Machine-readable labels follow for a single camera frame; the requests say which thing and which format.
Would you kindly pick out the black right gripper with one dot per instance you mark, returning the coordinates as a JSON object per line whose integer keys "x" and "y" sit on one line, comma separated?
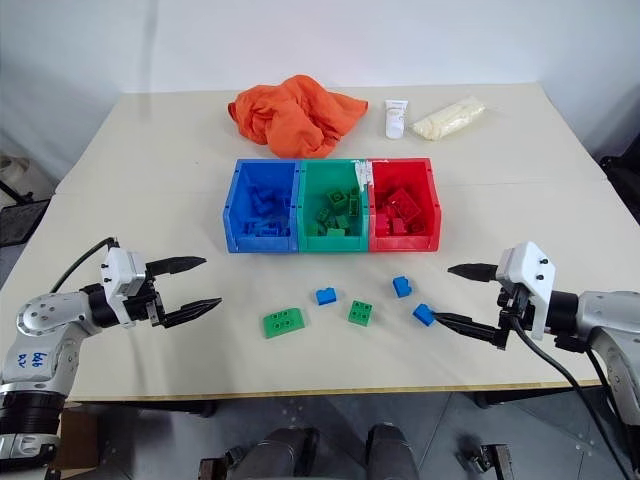
{"x": 515, "y": 305}

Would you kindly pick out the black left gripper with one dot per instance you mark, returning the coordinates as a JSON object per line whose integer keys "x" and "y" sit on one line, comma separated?
{"x": 145, "y": 307}

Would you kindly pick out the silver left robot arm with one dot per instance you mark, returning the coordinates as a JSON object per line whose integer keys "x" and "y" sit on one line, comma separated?
{"x": 42, "y": 340}

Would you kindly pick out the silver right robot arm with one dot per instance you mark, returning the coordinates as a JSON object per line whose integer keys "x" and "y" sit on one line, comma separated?
{"x": 607, "y": 325}

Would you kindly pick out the small blue brick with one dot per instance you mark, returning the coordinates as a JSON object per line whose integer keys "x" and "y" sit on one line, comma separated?
{"x": 326, "y": 296}
{"x": 402, "y": 287}
{"x": 424, "y": 315}

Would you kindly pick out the blue flat brick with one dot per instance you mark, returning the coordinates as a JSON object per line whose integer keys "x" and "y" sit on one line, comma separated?
{"x": 267, "y": 230}

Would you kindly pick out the small red brick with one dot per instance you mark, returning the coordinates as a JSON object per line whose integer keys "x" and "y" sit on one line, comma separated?
{"x": 398, "y": 226}

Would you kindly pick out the large green curved brick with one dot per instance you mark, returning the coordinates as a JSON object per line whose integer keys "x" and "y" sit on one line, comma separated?
{"x": 284, "y": 322}

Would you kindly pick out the blue plastic bin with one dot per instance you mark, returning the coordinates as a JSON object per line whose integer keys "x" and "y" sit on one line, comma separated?
{"x": 260, "y": 210}

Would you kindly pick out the small green square brick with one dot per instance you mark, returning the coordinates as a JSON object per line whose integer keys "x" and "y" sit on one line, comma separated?
{"x": 360, "y": 313}

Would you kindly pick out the red plastic bin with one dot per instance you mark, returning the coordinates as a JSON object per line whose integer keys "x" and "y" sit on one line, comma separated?
{"x": 402, "y": 210}

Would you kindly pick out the large red brick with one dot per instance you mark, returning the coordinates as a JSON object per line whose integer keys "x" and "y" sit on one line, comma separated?
{"x": 404, "y": 204}

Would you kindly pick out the green tall brick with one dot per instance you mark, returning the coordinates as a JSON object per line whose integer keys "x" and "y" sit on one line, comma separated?
{"x": 354, "y": 207}

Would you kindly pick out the green plastic bin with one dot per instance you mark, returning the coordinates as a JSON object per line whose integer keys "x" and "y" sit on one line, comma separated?
{"x": 332, "y": 212}

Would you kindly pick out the dark green square brick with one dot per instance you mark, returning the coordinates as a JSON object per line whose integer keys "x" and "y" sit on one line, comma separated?
{"x": 337, "y": 198}

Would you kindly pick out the dark rounded robot knee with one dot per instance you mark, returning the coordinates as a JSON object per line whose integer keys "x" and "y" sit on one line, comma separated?
{"x": 285, "y": 452}
{"x": 392, "y": 452}

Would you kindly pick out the black stand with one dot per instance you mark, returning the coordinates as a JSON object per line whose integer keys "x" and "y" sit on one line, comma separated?
{"x": 20, "y": 215}

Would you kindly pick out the clear bag of pale filling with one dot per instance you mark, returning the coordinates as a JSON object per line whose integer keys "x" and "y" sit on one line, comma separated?
{"x": 447, "y": 120}

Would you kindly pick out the brown cardboard box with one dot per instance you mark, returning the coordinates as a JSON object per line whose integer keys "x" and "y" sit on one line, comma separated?
{"x": 77, "y": 440}

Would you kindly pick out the white cream tube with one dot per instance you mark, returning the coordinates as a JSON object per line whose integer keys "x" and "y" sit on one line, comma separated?
{"x": 395, "y": 120}

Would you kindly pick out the orange crumpled cloth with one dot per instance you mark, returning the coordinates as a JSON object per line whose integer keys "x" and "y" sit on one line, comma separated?
{"x": 295, "y": 115}

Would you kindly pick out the white cloth bag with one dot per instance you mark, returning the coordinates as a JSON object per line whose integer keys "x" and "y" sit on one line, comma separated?
{"x": 12, "y": 167}

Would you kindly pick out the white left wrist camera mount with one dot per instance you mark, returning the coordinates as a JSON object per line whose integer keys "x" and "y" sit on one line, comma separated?
{"x": 122, "y": 270}

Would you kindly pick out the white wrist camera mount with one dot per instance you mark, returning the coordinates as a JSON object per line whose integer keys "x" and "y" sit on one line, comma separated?
{"x": 532, "y": 275}
{"x": 122, "y": 270}

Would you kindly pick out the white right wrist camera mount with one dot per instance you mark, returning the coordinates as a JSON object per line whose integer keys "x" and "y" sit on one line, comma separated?
{"x": 532, "y": 275}

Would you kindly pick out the dark metal bracket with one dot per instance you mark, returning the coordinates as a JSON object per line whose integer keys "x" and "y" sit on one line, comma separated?
{"x": 487, "y": 457}

